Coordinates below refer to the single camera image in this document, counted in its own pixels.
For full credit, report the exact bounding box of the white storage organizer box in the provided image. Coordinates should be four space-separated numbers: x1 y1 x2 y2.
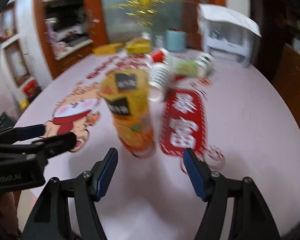
197 4 261 68

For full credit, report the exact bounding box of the green label clear cup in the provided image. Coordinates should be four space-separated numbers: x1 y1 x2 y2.
166 56 202 77

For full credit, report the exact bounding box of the yellow tissue box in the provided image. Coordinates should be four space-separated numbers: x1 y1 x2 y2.
125 37 152 54

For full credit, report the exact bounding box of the flat yellow box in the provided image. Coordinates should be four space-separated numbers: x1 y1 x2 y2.
93 43 124 56

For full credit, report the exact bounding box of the frosted glass door gold ornament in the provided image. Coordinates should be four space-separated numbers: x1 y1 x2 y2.
101 0 196 43

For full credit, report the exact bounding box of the grey checkered paper cup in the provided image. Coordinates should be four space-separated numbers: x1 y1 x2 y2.
148 62 174 102

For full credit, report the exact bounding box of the light blue canister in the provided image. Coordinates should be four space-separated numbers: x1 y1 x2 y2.
166 29 186 52

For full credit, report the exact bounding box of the white pill bottle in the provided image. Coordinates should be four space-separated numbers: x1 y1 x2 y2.
141 32 151 40

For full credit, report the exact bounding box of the red paper cup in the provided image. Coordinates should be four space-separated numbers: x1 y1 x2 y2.
145 48 169 68

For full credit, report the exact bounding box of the red bucket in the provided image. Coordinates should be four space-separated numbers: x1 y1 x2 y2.
23 79 42 98

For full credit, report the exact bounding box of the orange juice label cup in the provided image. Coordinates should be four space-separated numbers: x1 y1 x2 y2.
99 68 155 158

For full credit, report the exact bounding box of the white panda paper cup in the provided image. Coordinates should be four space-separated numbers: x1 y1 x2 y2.
194 52 214 78

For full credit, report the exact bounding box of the small clear glass jar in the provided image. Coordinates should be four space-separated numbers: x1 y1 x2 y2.
155 35 164 49

